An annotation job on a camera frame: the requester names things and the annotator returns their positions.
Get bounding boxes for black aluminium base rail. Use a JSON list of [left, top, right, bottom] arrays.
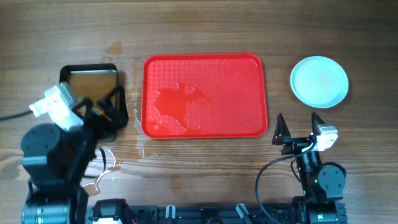
[[86, 202, 348, 224]]

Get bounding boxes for black water-filled baking pan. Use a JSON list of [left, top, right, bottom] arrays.
[[59, 63, 118, 109]]

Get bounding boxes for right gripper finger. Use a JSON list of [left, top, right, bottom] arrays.
[[311, 112, 325, 134], [272, 113, 292, 145]]

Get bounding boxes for orange green scrub sponge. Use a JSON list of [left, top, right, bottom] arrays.
[[76, 106, 111, 120]]

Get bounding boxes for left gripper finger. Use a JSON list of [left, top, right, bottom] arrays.
[[96, 85, 129, 128], [73, 98, 94, 120]]

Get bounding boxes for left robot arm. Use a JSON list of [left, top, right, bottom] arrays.
[[21, 82, 129, 223]]

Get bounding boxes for red plastic serving tray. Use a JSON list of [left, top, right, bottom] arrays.
[[141, 53, 268, 139]]

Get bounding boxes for light blue plate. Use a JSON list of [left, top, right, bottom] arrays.
[[290, 56, 349, 109]]

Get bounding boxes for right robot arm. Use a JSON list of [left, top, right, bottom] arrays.
[[272, 113, 348, 223]]

